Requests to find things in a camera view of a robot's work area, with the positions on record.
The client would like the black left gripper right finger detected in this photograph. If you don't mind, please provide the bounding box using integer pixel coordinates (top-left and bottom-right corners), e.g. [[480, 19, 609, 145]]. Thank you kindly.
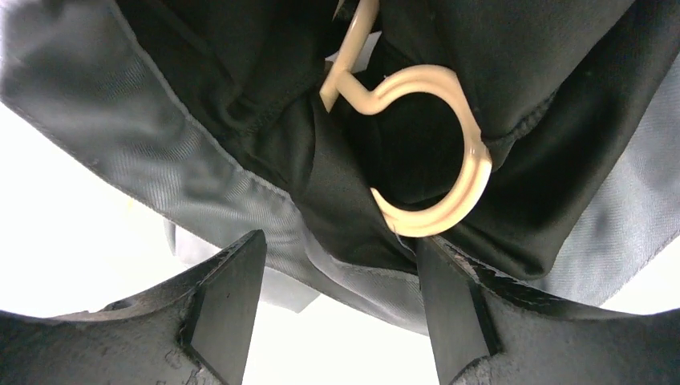
[[416, 237, 679, 384]]

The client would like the wooden hanger with grey skirt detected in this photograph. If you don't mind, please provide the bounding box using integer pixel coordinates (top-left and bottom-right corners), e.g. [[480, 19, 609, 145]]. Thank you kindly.
[[319, 0, 492, 237]]

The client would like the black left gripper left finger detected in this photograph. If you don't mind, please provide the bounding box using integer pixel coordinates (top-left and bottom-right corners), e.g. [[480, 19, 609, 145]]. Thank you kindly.
[[1, 230, 267, 384]]

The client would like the grey skirt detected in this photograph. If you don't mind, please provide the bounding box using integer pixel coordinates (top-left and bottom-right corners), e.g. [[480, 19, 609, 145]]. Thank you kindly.
[[1, 1, 679, 333]]

